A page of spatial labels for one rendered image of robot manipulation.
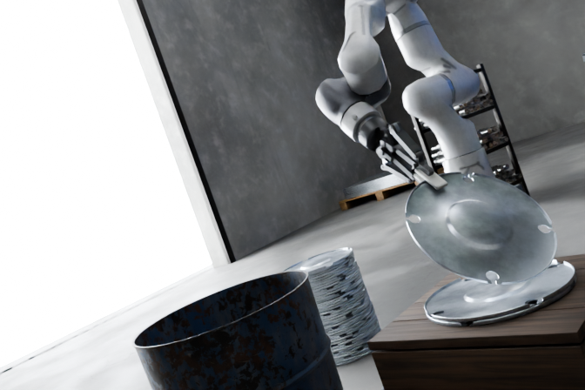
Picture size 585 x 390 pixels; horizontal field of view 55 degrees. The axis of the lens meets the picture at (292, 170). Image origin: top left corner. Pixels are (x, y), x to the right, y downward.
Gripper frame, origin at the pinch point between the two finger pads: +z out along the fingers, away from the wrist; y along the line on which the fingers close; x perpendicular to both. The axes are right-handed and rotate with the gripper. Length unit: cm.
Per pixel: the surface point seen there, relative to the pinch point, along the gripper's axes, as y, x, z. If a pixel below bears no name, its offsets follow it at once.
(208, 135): -305, 128, -398
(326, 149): -408, 307, -412
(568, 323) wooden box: 5.2, -9.6, 39.3
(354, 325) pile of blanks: -94, 12, -24
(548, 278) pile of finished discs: -4.9, 4.7, 28.5
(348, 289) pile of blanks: -86, 15, -33
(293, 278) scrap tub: -34.1, -23.1, -14.8
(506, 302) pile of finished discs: -4.8, -6.7, 28.2
